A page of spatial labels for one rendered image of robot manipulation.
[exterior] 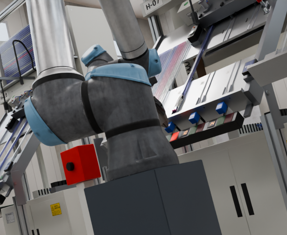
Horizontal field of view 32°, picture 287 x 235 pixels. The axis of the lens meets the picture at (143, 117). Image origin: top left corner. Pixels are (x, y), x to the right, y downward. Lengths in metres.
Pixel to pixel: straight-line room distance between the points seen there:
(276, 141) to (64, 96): 0.67
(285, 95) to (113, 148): 8.30
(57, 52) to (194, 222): 0.46
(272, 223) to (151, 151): 0.98
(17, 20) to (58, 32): 6.69
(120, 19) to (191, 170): 0.48
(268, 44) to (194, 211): 0.82
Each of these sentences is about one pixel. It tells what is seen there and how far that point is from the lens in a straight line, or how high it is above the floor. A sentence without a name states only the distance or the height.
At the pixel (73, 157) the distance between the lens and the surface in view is 2.27.
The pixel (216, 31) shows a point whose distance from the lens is 1.98.
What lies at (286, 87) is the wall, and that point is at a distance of 9.21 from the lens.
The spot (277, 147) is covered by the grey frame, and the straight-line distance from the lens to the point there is 1.45.
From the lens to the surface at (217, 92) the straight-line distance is 1.60.
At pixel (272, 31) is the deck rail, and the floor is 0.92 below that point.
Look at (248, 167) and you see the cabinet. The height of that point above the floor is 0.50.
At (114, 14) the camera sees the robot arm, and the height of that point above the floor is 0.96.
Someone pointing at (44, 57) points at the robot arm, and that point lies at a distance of 1.08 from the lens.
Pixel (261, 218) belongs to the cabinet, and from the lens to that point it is 1.88.
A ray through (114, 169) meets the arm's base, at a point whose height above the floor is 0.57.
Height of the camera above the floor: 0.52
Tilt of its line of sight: 8 degrees up
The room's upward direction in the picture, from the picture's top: 14 degrees counter-clockwise
